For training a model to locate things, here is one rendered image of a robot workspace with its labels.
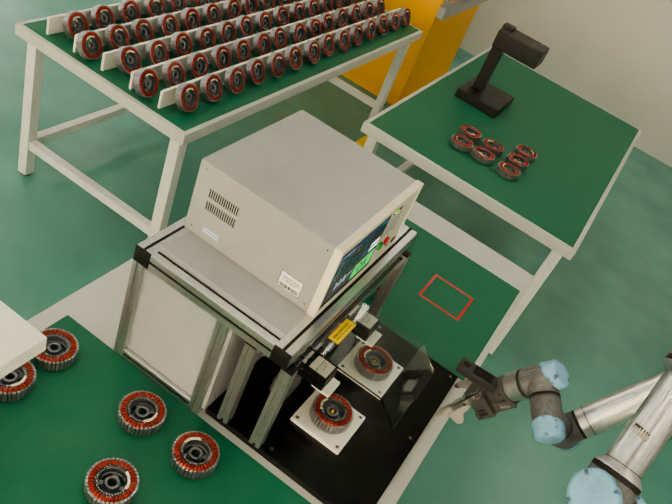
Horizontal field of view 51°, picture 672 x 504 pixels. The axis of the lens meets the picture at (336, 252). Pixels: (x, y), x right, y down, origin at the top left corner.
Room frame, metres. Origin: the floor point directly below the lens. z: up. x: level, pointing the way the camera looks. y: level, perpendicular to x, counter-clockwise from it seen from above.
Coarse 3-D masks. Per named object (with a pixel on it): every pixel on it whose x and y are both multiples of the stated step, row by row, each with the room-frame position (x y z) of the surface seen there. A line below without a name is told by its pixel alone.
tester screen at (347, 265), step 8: (384, 224) 1.42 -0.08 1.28; (376, 232) 1.39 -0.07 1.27; (368, 240) 1.35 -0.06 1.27; (360, 248) 1.31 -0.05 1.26; (352, 256) 1.28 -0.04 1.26; (344, 264) 1.25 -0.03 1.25; (352, 264) 1.31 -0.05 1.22; (336, 272) 1.22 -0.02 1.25; (344, 272) 1.28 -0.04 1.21; (336, 280) 1.24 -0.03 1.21; (344, 280) 1.31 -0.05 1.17
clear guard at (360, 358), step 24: (360, 312) 1.34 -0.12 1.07; (360, 336) 1.26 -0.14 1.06; (384, 336) 1.30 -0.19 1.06; (408, 336) 1.34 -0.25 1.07; (336, 360) 1.16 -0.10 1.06; (360, 360) 1.19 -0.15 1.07; (384, 360) 1.22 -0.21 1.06; (408, 360) 1.26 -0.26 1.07; (360, 384) 1.12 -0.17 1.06; (384, 384) 1.15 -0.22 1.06; (408, 384) 1.21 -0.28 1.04; (384, 408) 1.10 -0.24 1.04
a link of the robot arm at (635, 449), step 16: (656, 384) 1.29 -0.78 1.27; (656, 400) 1.25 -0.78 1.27; (640, 416) 1.22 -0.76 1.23; (656, 416) 1.21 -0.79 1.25; (624, 432) 1.20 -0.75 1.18; (640, 432) 1.19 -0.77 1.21; (656, 432) 1.19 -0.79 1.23; (624, 448) 1.16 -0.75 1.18; (640, 448) 1.16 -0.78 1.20; (656, 448) 1.17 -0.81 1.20; (592, 464) 1.14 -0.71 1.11; (608, 464) 1.12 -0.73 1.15; (624, 464) 1.13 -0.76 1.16; (640, 464) 1.14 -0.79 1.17; (576, 480) 1.09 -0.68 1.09; (592, 480) 1.09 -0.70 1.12; (608, 480) 1.08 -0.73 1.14; (624, 480) 1.10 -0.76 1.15; (640, 480) 1.13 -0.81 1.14; (576, 496) 1.07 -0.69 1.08; (592, 496) 1.06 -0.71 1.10; (608, 496) 1.06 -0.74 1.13; (624, 496) 1.08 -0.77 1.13
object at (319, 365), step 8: (312, 360) 1.27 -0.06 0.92; (320, 360) 1.28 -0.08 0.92; (304, 368) 1.25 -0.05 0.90; (312, 368) 1.24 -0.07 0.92; (320, 368) 1.25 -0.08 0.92; (328, 368) 1.26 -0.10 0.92; (336, 368) 1.28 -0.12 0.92; (304, 376) 1.24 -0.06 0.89; (312, 376) 1.23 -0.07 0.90; (320, 376) 1.23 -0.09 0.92; (328, 376) 1.24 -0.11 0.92; (312, 384) 1.23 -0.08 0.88; (320, 384) 1.23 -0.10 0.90; (328, 384) 1.25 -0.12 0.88; (336, 384) 1.26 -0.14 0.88; (320, 392) 1.23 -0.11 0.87; (328, 392) 1.23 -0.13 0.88
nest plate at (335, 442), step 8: (312, 400) 1.27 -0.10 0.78; (304, 408) 1.23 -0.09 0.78; (296, 416) 1.20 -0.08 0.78; (304, 416) 1.21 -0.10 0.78; (360, 416) 1.29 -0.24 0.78; (296, 424) 1.19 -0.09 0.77; (304, 424) 1.19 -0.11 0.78; (312, 424) 1.20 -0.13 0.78; (352, 424) 1.25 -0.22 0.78; (360, 424) 1.26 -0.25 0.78; (312, 432) 1.17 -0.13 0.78; (320, 432) 1.18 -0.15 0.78; (344, 432) 1.22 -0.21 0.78; (352, 432) 1.23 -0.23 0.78; (320, 440) 1.16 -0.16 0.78; (328, 440) 1.17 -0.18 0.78; (336, 440) 1.18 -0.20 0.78; (344, 440) 1.19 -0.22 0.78; (328, 448) 1.16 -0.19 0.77; (336, 448) 1.16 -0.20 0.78
